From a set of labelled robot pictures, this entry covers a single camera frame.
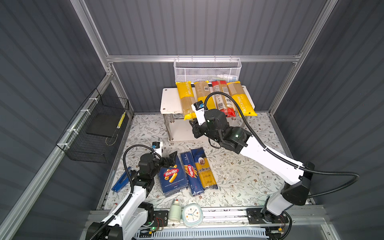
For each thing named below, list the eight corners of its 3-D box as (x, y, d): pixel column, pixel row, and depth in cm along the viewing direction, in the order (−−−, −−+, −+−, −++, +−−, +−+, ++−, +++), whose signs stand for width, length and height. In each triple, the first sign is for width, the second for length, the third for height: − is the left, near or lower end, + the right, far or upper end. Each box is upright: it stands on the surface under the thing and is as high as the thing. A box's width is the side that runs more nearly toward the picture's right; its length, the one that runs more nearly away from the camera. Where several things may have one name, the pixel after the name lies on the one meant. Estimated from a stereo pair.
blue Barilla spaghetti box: (190, 197, 82) (190, 195, 79) (180, 156, 98) (179, 153, 95) (203, 193, 83) (204, 191, 80) (190, 153, 99) (190, 150, 96)
